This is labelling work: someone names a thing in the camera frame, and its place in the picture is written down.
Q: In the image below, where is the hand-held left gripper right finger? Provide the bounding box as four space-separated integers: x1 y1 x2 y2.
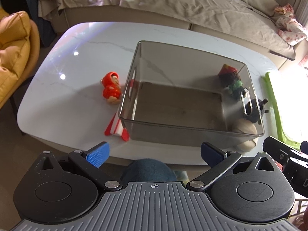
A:
186 142 275 193

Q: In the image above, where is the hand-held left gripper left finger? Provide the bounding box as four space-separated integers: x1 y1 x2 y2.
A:
36 141 122 192

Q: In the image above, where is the white marble desktop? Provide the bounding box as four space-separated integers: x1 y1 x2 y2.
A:
17 22 282 166

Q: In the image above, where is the red white striped rocket toy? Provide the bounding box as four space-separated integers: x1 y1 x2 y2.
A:
104 78 136 141

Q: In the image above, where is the beige round toy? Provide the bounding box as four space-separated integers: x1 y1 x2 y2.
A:
232 119 258 152

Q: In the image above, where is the dark blue fabric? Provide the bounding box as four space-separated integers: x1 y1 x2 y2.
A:
120 158 177 184

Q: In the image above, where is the transparent grey storage bin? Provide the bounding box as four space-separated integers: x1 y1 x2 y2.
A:
118 40 265 148

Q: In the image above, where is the dark grey plush toy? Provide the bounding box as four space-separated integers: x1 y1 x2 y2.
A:
243 98 269 125

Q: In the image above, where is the red hooded toy figure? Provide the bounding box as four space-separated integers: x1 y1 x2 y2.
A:
100 71 122 104

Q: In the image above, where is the red hat doll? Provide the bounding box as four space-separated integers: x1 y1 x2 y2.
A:
218 64 245 100

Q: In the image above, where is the yellow armchair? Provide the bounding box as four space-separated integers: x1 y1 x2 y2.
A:
0 11 40 109

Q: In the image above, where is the pink floral cloth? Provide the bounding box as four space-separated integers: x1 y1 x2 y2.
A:
274 3 308 46

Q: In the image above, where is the beige sofa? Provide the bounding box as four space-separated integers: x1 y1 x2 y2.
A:
38 0 308 71

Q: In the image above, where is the beige blanket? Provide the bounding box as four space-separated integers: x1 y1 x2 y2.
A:
37 0 296 60

